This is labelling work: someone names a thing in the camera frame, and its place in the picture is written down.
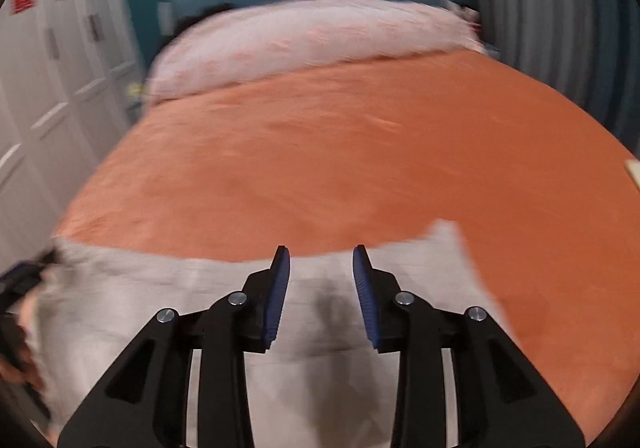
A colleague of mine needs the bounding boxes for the white crinkled garment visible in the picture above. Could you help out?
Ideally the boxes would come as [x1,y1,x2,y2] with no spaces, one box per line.
[29,220,506,447]

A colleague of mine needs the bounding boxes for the orange plush bed blanket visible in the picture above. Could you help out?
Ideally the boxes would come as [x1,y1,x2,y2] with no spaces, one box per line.
[56,50,639,439]

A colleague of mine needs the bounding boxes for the white panelled wardrobe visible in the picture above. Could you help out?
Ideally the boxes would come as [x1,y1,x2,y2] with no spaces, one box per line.
[1,0,142,268]

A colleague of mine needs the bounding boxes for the grey window curtain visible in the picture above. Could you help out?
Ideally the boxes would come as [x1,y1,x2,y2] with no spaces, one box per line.
[478,0,639,150]

